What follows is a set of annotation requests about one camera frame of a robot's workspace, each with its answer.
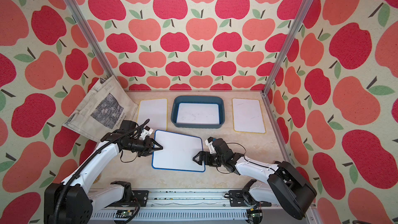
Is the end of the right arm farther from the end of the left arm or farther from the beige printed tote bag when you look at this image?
the beige printed tote bag

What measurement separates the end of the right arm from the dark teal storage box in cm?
26

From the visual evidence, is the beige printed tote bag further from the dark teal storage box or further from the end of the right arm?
the end of the right arm

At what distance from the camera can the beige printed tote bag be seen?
0.78m

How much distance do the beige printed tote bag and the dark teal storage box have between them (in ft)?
1.07

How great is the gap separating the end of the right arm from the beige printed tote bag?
0.57 m

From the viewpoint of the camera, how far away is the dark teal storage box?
1013 mm

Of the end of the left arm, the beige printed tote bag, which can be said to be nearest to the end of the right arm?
the end of the left arm

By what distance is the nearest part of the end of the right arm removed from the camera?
642 millimetres
